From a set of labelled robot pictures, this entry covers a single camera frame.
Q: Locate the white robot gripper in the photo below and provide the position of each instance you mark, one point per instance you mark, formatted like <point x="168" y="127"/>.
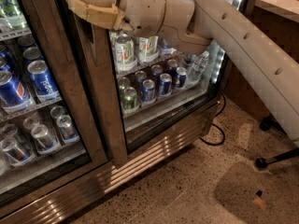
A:
<point x="144" y="8"/>

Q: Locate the fridge glass door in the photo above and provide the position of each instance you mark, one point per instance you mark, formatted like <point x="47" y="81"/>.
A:
<point x="176" y="97"/>
<point x="34" y="30"/>

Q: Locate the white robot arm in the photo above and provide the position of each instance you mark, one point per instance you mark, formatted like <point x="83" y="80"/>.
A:
<point x="191" y="25"/>

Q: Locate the stainless fridge base grille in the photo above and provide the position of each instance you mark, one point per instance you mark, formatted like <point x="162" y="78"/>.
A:
<point x="118" y="174"/>

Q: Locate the front 7up can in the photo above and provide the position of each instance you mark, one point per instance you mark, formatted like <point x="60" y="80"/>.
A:
<point x="125" y="53"/>

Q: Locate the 7up can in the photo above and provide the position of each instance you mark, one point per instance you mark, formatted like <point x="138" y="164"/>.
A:
<point x="125" y="53"/>
<point x="147" y="49"/>

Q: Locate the blue can lower shelf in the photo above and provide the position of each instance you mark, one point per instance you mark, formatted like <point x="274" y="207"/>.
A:
<point x="148" y="92"/>

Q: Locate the front blue pepsi can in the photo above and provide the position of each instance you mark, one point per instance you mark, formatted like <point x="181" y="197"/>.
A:
<point x="43" y="82"/>

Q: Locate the blue pepsi can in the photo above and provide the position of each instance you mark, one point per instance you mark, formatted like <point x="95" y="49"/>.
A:
<point x="13" y="93"/>
<point x="43" y="82"/>

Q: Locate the green can lower shelf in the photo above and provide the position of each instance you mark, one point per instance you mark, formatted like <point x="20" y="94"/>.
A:
<point x="129" y="101"/>

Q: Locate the clear water bottle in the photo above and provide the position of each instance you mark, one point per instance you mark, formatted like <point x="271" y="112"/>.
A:
<point x="198" y="67"/>

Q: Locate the left blue pepsi can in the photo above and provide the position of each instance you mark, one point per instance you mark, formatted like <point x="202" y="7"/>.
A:
<point x="13" y="93"/>

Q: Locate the silver can bottom left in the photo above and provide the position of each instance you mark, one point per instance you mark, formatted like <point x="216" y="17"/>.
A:
<point x="46" y="142"/>

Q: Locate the wooden cabinet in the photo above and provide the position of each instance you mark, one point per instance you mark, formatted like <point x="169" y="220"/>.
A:
<point x="281" y="33"/>

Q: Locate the black office chair base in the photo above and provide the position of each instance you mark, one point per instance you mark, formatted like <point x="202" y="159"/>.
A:
<point x="277" y="147"/>

